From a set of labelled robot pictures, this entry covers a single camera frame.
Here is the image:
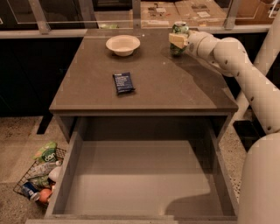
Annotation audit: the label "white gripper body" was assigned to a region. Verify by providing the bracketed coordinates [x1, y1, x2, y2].
[185, 31, 220, 62]

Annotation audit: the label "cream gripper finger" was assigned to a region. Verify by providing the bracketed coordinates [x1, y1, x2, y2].
[169, 33, 188, 49]

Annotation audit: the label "green soda can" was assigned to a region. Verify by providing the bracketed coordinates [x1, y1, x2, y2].
[170, 21, 189, 56]

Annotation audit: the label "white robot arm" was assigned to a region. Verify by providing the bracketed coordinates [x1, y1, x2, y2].
[169, 17, 280, 224]

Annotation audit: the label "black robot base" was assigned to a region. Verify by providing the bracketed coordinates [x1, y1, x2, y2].
[233, 120, 265, 151]

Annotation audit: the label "grey cabinet with top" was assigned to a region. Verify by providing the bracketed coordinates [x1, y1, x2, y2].
[50, 29, 238, 138]

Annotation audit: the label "open grey top drawer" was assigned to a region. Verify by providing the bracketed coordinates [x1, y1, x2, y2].
[26, 116, 238, 224]

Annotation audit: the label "blue soda can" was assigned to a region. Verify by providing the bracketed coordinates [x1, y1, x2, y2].
[21, 182, 40, 201]

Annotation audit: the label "flattened cardboard boxes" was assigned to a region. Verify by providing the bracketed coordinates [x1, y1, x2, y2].
[141, 0, 227, 28]

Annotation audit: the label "white paper bowl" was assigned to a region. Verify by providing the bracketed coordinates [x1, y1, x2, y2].
[106, 35, 140, 57]

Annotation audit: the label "brown cardboard box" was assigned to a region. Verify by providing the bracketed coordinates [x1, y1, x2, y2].
[235, 0, 274, 25]

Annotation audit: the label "dark blue snack packet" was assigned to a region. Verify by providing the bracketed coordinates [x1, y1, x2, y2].
[113, 73, 135, 94]

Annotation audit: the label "green chip bag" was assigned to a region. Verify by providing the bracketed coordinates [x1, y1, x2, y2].
[32, 141, 57, 163]

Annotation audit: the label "white round object in basket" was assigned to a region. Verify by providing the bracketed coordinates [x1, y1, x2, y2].
[48, 166, 61, 182]

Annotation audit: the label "clear plastic water bottle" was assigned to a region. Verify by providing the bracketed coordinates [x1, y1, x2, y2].
[30, 160, 62, 178]

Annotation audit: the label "orange fruit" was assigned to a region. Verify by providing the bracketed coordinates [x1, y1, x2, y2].
[38, 188, 53, 203]

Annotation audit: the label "black wire basket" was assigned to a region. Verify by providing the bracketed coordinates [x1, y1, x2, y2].
[13, 148, 67, 199]

